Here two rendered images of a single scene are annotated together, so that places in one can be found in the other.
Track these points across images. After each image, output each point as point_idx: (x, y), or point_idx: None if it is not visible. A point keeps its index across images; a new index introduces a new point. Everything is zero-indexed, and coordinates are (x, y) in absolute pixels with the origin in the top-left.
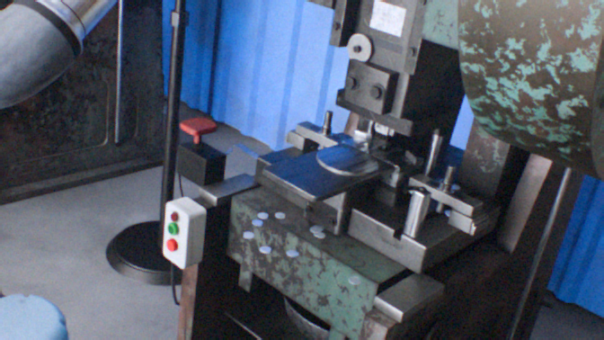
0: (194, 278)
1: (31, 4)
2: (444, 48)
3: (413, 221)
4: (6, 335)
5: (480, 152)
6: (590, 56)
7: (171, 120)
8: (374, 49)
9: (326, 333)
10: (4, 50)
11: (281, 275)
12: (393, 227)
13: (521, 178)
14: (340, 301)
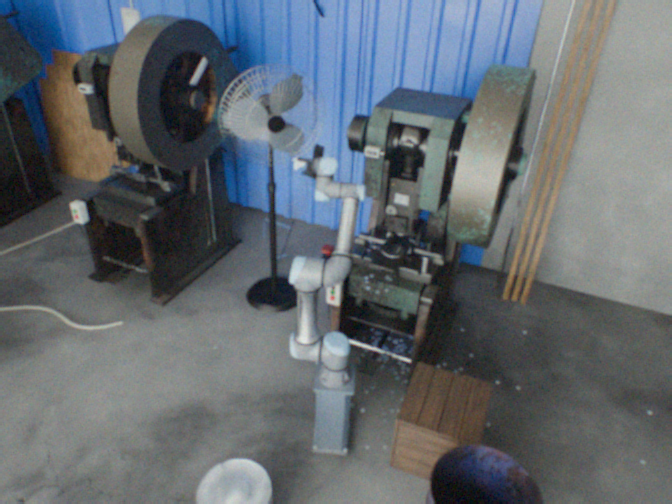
0: (338, 307)
1: (343, 255)
2: None
3: (424, 267)
4: (337, 345)
5: (433, 229)
6: (486, 231)
7: (273, 234)
8: (397, 209)
9: (393, 312)
10: (343, 271)
11: (377, 297)
12: (416, 270)
13: None
14: (404, 301)
